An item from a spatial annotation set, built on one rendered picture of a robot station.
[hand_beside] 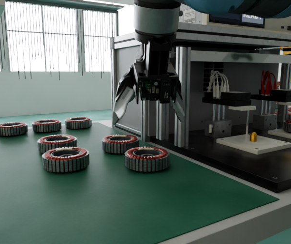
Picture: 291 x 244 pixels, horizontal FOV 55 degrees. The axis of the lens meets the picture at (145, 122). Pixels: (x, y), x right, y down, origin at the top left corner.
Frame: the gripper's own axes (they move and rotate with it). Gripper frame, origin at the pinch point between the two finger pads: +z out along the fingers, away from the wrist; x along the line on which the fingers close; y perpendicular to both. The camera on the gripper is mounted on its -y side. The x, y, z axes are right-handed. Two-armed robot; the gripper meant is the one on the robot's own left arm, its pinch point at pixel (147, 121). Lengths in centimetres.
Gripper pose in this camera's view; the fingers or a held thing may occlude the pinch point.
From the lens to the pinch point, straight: 60.8
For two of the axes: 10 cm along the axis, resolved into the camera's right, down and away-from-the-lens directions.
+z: -0.5, 8.2, 5.7
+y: 1.4, 5.7, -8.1
